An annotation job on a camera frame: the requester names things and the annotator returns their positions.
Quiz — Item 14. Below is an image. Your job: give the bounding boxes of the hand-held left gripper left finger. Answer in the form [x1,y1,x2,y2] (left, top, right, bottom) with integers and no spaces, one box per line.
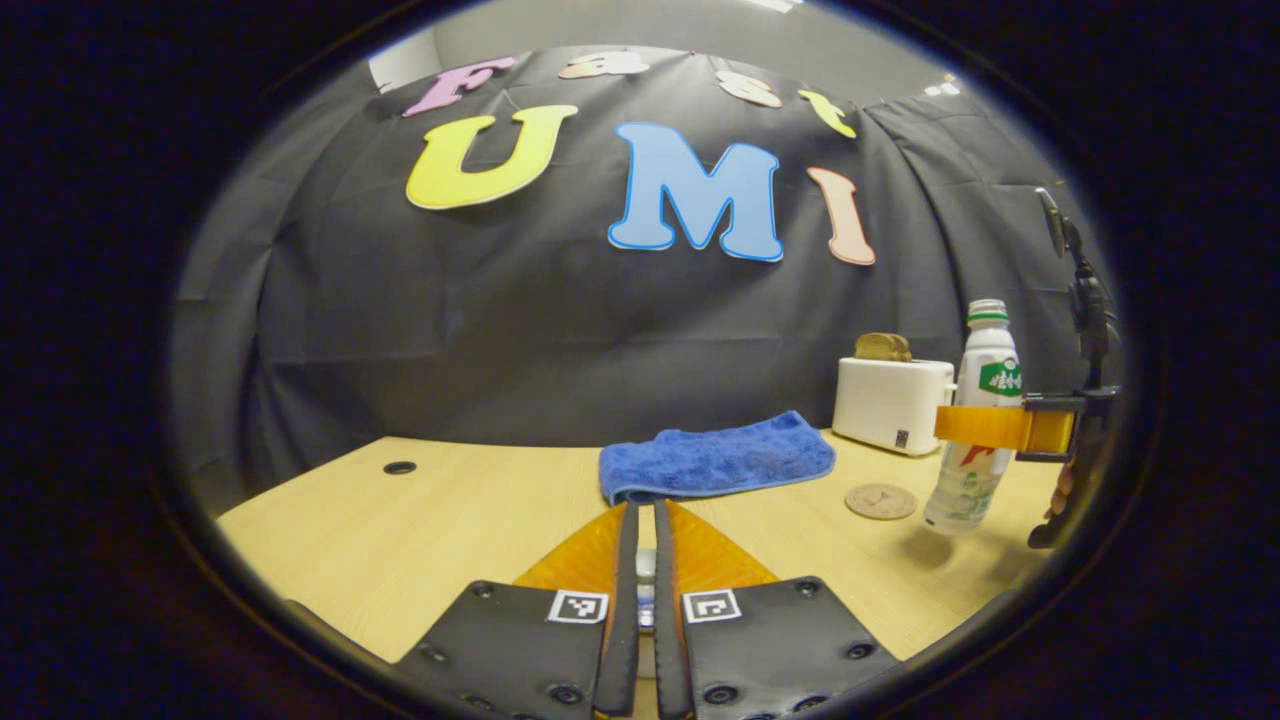
[393,503,642,720]

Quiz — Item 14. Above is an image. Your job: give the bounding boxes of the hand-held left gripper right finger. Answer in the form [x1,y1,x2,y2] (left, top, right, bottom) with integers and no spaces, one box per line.
[653,501,903,720]

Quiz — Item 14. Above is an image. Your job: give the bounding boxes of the white water bottle green label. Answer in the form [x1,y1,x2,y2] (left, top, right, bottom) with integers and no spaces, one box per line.
[922,299,1024,536]

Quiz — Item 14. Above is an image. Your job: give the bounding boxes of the round brown coaster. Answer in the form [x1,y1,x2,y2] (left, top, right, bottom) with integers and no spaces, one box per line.
[845,483,919,521]

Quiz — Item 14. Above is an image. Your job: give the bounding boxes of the white toaster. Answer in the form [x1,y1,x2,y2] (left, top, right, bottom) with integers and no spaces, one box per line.
[832,357,957,458]

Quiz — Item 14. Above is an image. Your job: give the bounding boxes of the brown bread slice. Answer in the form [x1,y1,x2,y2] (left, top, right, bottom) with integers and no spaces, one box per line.
[854,332,914,363]

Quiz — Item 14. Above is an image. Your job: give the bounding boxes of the blue towel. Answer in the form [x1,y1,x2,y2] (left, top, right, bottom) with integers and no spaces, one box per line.
[598,410,838,507]

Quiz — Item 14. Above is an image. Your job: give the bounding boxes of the black backdrop cloth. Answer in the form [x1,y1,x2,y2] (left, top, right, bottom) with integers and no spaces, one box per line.
[168,45,1119,506]

